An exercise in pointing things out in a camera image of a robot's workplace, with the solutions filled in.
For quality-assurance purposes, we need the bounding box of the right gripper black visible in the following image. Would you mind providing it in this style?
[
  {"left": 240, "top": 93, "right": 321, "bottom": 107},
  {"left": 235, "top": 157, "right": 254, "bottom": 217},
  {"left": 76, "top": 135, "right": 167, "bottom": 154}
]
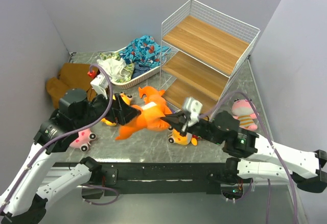
[{"left": 161, "top": 109, "right": 224, "bottom": 145}]

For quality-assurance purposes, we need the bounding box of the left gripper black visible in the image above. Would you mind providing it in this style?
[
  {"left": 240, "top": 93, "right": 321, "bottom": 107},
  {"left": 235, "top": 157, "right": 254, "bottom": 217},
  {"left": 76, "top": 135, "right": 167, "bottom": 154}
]
[{"left": 73, "top": 87, "right": 141, "bottom": 128}]

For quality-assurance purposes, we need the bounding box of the yellow frog plush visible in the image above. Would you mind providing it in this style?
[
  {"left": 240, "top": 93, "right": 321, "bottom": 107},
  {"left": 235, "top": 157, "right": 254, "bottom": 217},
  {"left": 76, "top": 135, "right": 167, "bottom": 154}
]
[
  {"left": 168, "top": 129, "right": 198, "bottom": 146},
  {"left": 101, "top": 92, "right": 133, "bottom": 126}
]

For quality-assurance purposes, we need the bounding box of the large orange shark plush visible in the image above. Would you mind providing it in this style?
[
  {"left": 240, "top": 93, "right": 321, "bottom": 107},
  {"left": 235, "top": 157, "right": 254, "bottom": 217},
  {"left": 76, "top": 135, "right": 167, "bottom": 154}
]
[{"left": 115, "top": 102, "right": 172, "bottom": 141}]

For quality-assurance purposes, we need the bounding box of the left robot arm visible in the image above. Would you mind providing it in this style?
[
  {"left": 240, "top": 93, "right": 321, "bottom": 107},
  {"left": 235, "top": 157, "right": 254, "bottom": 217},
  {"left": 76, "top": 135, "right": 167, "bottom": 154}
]
[{"left": 1, "top": 88, "right": 141, "bottom": 223}]

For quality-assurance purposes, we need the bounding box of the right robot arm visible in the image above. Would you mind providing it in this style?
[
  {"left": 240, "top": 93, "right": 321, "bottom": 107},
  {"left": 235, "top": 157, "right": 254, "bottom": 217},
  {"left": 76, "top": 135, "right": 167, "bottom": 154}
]
[{"left": 161, "top": 111, "right": 326, "bottom": 193}]

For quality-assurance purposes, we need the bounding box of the white laundry basket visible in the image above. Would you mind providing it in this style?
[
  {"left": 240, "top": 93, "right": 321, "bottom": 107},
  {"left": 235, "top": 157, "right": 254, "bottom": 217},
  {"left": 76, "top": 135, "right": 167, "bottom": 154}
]
[{"left": 112, "top": 48, "right": 176, "bottom": 90}]

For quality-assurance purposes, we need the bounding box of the white green cloth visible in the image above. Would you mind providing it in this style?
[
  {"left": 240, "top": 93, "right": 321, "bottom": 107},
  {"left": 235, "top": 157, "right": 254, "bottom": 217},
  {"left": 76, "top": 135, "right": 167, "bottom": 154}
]
[{"left": 97, "top": 52, "right": 135, "bottom": 83}]

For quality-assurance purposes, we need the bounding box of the pink frog plush left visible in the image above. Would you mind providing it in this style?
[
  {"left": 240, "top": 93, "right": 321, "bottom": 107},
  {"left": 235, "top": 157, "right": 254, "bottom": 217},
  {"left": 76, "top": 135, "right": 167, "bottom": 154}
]
[{"left": 69, "top": 128, "right": 97, "bottom": 152}]

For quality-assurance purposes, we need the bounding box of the pink frog plush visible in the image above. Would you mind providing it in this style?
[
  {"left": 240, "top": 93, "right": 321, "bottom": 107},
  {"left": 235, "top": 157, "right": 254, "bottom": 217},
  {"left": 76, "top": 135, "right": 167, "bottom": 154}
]
[
  {"left": 69, "top": 128, "right": 97, "bottom": 152},
  {"left": 231, "top": 99, "right": 258, "bottom": 131}
]

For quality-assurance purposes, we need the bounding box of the brown garment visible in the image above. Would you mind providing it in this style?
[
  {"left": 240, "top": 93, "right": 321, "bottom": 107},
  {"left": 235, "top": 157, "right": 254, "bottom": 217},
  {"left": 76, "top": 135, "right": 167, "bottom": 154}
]
[{"left": 45, "top": 63, "right": 97, "bottom": 109}]

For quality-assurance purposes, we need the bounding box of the pink frog plush right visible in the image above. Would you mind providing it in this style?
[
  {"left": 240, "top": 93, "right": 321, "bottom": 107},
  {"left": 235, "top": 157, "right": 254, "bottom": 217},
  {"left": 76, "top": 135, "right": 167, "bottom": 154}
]
[{"left": 231, "top": 99, "right": 258, "bottom": 131}]

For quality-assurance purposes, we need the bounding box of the blue patterned cloth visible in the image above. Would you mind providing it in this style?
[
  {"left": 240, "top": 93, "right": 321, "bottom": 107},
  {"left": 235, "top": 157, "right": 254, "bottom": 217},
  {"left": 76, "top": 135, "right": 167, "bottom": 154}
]
[{"left": 119, "top": 35, "right": 170, "bottom": 79}]

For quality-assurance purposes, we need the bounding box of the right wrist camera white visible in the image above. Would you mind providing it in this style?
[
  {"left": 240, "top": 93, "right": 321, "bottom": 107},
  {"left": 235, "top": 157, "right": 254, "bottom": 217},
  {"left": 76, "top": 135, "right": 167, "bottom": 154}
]
[{"left": 182, "top": 97, "right": 203, "bottom": 127}]

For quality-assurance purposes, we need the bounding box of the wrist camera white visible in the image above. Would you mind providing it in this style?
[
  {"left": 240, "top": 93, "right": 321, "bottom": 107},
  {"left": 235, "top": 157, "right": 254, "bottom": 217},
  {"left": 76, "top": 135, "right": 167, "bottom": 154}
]
[
  {"left": 87, "top": 71, "right": 108, "bottom": 99},
  {"left": 182, "top": 97, "right": 203, "bottom": 127}
]

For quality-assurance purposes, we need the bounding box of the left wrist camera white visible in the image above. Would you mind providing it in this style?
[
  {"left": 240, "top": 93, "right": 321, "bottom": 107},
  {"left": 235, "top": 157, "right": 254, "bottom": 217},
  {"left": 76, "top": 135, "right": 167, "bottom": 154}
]
[{"left": 87, "top": 71, "right": 108, "bottom": 99}]

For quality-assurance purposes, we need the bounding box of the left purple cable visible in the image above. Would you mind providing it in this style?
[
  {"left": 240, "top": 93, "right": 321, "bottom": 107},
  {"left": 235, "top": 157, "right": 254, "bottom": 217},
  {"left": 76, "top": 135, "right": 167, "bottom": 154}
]
[{"left": 5, "top": 63, "right": 114, "bottom": 209}]

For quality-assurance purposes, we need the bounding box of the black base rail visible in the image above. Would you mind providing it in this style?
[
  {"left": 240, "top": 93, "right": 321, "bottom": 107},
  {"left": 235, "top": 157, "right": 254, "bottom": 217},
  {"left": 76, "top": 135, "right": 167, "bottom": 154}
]
[{"left": 51, "top": 161, "right": 253, "bottom": 196}]

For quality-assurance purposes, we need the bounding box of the white wire wooden shelf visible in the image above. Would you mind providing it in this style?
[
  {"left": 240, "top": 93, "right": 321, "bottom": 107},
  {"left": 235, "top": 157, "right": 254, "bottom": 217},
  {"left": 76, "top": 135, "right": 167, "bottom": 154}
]
[{"left": 159, "top": 0, "right": 261, "bottom": 112}]

